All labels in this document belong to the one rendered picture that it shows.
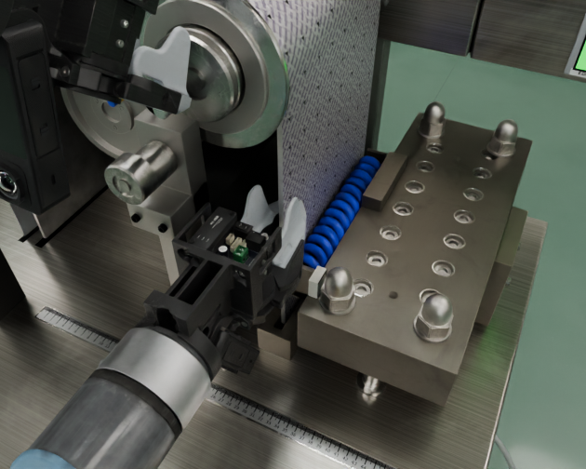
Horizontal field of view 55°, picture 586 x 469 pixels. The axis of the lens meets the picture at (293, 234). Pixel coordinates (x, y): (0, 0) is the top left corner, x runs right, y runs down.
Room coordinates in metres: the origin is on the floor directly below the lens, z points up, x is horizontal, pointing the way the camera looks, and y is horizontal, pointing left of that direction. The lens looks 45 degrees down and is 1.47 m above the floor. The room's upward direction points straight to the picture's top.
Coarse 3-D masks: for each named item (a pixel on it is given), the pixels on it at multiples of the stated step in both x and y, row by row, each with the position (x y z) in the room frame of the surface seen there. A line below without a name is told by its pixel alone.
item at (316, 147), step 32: (352, 64) 0.54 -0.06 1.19; (320, 96) 0.47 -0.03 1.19; (352, 96) 0.55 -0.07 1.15; (288, 128) 0.41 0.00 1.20; (320, 128) 0.47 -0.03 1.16; (352, 128) 0.55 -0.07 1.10; (288, 160) 0.41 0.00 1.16; (320, 160) 0.47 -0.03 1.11; (352, 160) 0.56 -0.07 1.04; (288, 192) 0.41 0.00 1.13; (320, 192) 0.48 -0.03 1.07
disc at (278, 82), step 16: (160, 0) 0.43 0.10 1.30; (208, 0) 0.41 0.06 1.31; (224, 0) 0.40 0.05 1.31; (240, 0) 0.40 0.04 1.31; (144, 16) 0.44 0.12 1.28; (240, 16) 0.40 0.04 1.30; (256, 16) 0.39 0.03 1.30; (256, 32) 0.39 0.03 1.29; (272, 32) 0.39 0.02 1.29; (272, 48) 0.39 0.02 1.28; (272, 64) 0.39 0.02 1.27; (272, 80) 0.39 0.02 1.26; (288, 80) 0.38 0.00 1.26; (272, 96) 0.39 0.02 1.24; (288, 96) 0.38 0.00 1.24; (272, 112) 0.39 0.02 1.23; (256, 128) 0.39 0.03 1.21; (272, 128) 0.39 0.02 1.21; (224, 144) 0.41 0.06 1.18; (240, 144) 0.40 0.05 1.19
